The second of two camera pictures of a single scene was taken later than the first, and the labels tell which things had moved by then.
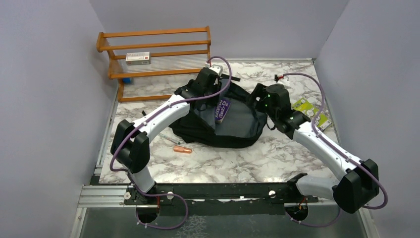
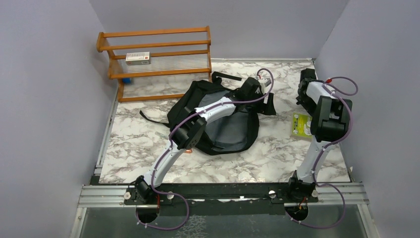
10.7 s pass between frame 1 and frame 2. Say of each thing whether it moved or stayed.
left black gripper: moved
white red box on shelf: stayed
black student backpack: moved
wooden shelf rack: stayed
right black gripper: moved
